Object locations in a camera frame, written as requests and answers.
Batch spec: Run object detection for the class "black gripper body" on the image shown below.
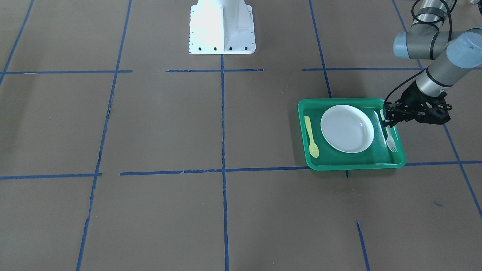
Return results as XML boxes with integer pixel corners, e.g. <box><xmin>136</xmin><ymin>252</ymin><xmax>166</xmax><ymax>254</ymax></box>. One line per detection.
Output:
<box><xmin>391</xmin><ymin>82</ymin><xmax>429</xmax><ymax>122</ymax></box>

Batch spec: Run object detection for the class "white plastic fork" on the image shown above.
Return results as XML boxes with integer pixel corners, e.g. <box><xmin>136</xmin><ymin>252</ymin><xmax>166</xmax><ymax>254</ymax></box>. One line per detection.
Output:
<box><xmin>380</xmin><ymin>109</ymin><xmax>398</xmax><ymax>152</ymax></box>

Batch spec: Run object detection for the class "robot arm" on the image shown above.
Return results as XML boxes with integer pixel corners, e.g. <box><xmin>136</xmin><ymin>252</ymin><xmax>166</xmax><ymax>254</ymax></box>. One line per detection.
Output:
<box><xmin>381</xmin><ymin>0</ymin><xmax>482</xmax><ymax>128</ymax></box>

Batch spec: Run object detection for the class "green plastic tray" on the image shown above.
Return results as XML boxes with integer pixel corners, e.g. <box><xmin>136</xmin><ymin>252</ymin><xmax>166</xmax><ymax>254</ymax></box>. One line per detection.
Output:
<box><xmin>297</xmin><ymin>98</ymin><xmax>406</xmax><ymax>171</ymax></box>

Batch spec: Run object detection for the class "white round plate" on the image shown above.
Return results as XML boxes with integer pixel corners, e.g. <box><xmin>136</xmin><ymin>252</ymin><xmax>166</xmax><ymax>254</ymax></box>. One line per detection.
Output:
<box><xmin>320</xmin><ymin>105</ymin><xmax>375</xmax><ymax>153</ymax></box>

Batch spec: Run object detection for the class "yellow plastic spoon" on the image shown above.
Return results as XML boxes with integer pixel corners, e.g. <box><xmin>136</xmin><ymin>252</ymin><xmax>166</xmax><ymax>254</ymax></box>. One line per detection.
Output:
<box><xmin>304</xmin><ymin>116</ymin><xmax>320</xmax><ymax>158</ymax></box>

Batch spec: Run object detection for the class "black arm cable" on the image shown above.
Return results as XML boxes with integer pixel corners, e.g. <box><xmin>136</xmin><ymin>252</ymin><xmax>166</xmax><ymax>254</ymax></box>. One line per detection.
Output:
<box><xmin>383</xmin><ymin>0</ymin><xmax>458</xmax><ymax>106</ymax></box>

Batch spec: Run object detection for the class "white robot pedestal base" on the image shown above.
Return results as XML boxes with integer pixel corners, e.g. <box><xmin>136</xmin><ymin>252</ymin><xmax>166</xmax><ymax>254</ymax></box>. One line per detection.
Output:
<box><xmin>188</xmin><ymin>0</ymin><xmax>256</xmax><ymax>55</ymax></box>

